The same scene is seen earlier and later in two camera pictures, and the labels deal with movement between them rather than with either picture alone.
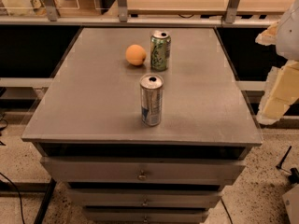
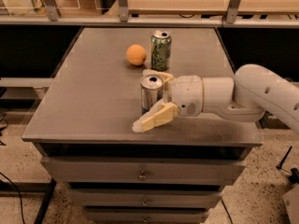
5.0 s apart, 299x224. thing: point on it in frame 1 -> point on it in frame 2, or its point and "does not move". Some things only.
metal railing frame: [122, 18] does not move
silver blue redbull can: [151, 86] does not move
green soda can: [160, 49] does not move
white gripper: [289, 37] -> [187, 93]
